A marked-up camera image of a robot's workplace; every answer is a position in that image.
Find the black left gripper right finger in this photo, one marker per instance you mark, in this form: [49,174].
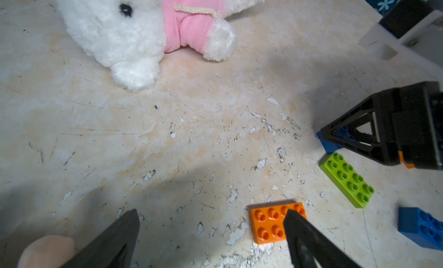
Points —
[309,248]

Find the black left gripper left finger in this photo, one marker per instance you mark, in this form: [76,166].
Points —
[113,248]

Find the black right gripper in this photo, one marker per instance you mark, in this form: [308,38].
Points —
[367,129]

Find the orange lego brick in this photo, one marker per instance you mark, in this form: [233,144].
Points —
[402,160]
[267,221]

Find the green lego brick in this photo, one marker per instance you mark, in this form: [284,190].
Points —
[347,180]

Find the white teddy bear pink shirt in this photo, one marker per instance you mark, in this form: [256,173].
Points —
[130,37]

